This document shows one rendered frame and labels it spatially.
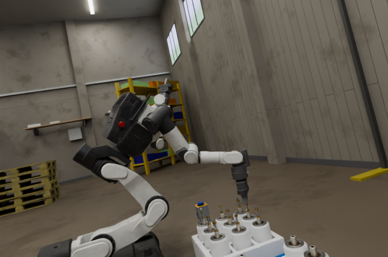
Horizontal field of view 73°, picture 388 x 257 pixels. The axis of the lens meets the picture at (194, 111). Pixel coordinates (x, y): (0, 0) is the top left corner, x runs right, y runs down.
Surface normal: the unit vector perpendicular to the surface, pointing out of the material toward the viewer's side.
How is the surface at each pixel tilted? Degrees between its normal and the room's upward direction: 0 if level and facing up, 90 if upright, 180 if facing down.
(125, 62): 90
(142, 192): 90
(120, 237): 90
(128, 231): 90
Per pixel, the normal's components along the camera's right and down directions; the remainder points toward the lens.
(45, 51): 0.28, -0.14
